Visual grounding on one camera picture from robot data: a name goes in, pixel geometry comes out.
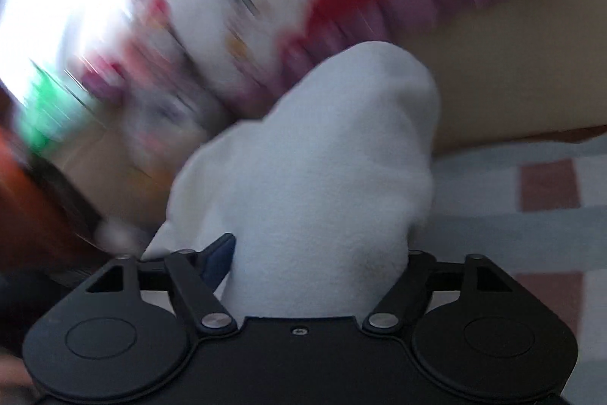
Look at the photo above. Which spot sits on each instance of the green object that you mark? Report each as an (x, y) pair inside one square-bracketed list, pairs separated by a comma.
[(45, 115)]

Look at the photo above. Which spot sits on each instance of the brown wooden furniture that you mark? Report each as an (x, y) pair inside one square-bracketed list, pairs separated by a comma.
[(28, 196)]

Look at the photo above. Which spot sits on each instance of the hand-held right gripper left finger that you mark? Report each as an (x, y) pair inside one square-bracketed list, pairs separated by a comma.
[(223, 253)]

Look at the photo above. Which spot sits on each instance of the white fleece garment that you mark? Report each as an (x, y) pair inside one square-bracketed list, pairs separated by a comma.
[(308, 172)]

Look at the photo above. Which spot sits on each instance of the beige mattress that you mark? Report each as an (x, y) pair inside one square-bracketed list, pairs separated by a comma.
[(498, 77)]

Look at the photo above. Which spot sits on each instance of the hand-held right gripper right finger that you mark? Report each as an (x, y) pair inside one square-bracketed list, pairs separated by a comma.
[(417, 265)]

